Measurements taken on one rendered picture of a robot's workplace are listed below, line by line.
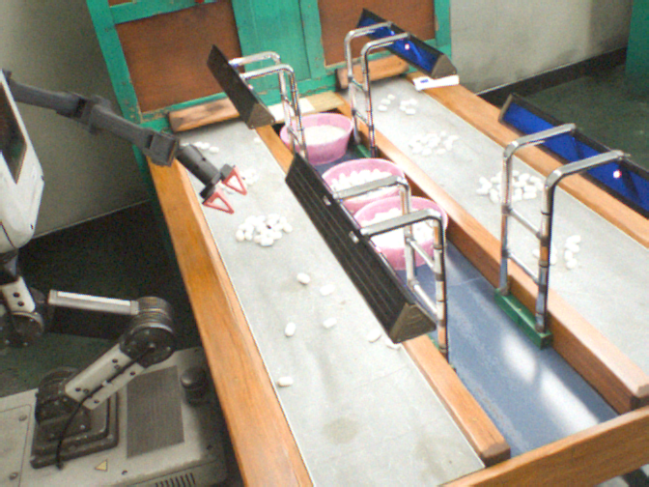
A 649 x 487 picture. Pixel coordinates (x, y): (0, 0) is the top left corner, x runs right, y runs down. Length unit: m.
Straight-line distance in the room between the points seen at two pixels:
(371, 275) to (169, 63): 1.64
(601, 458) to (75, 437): 1.23
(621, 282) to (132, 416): 1.28
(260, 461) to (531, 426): 0.55
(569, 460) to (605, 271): 0.55
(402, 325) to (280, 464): 0.40
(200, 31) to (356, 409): 1.64
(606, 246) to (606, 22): 3.13
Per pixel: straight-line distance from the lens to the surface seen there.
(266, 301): 1.75
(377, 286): 1.17
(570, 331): 1.58
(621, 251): 1.87
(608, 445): 1.47
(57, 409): 1.86
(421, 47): 2.18
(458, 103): 2.61
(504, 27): 4.35
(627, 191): 1.46
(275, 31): 2.71
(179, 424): 1.88
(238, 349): 1.59
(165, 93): 2.69
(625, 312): 1.68
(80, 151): 3.57
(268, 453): 1.37
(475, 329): 1.70
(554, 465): 1.41
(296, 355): 1.58
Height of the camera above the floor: 1.80
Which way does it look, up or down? 33 degrees down
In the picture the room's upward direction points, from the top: 10 degrees counter-clockwise
